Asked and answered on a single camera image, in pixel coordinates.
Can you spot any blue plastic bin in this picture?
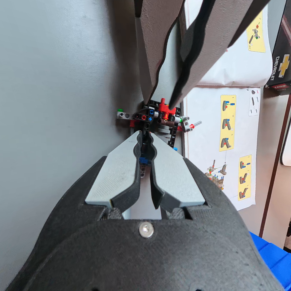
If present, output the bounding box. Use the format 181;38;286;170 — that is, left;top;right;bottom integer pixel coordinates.
249;231;291;291

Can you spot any white instruction booklet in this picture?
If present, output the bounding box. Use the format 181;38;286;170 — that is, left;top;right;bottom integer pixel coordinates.
183;0;273;211

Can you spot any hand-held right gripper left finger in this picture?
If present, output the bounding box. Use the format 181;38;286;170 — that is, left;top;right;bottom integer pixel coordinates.
85;131;142;214

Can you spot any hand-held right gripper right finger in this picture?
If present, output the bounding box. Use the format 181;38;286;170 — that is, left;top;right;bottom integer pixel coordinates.
149;132;206;210

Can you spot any small black lego subassembly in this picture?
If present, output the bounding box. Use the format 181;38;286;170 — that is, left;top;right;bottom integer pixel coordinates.
132;108;155;123

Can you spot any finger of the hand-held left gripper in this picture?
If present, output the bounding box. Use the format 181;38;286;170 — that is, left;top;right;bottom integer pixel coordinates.
135;0;186;104
169;0;254;109

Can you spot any lego set box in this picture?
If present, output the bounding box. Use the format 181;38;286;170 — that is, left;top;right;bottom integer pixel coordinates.
264;0;291;96

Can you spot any black lego frame assembly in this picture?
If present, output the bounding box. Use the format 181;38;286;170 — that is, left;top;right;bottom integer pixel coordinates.
117;98;202;178

